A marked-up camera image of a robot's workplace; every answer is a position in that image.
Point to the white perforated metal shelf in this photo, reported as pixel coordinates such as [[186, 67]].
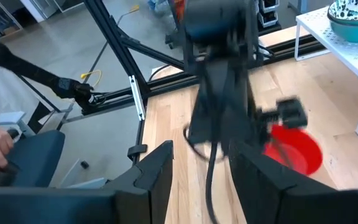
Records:
[[353, 56]]

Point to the silver frame bracket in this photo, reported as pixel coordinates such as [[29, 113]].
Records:
[[137, 96]]

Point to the small black floor object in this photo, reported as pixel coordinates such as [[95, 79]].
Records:
[[84, 165]]

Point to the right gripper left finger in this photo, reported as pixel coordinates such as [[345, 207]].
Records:
[[148, 186]]

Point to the black aluminium table frame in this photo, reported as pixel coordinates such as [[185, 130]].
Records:
[[113, 37]]

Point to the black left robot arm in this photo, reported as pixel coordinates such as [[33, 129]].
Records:
[[222, 93]]

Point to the teal bowl with patterned inside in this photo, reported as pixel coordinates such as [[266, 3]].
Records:
[[356, 31], [353, 7]]

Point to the white box device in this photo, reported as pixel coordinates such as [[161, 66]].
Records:
[[9, 119]]

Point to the black and white storage bins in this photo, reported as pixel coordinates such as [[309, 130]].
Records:
[[269, 12]]

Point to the black table clamp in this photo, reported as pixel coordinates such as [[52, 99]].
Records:
[[137, 151]]

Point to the grey cabinets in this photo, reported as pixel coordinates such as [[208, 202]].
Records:
[[51, 7]]

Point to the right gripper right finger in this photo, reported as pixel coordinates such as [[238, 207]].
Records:
[[259, 186]]

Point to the dark blue chair seat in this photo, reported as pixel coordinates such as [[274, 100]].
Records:
[[39, 155]]

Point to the small red plastic bowl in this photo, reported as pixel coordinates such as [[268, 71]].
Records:
[[300, 152]]

